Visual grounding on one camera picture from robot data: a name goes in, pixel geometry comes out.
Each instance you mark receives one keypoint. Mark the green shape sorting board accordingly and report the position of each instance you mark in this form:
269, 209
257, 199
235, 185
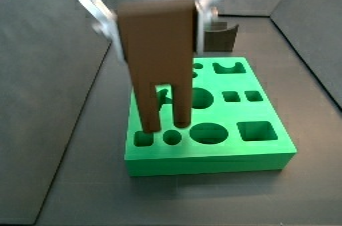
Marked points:
235, 135

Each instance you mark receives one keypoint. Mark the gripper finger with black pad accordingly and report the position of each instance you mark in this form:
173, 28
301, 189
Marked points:
106, 24

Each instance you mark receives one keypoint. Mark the black curved holder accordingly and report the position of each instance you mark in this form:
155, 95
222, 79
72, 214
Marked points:
219, 37

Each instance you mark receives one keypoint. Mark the gripper finger metal plate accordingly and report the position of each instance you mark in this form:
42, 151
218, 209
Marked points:
206, 10

